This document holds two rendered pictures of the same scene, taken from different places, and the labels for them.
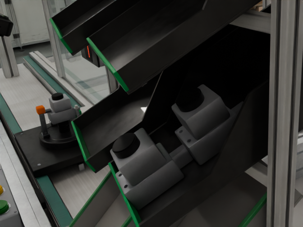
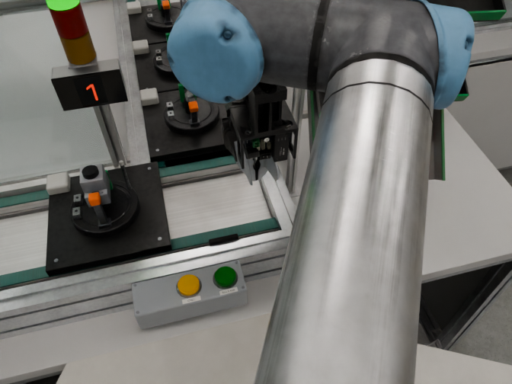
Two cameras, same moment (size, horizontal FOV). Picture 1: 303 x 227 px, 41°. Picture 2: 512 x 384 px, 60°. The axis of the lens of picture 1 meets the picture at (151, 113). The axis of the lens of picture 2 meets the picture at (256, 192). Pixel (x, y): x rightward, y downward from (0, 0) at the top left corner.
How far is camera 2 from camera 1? 0.97 m
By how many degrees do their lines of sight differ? 64
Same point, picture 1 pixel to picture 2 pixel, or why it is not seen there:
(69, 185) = (184, 228)
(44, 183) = (185, 241)
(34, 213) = (248, 244)
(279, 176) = not seen: hidden behind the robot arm
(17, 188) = (192, 262)
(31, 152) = (123, 247)
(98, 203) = not seen: hidden behind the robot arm
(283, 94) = not seen: outside the picture
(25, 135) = (65, 256)
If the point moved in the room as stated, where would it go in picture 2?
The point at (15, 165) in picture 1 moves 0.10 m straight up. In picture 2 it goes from (134, 268) to (122, 238)
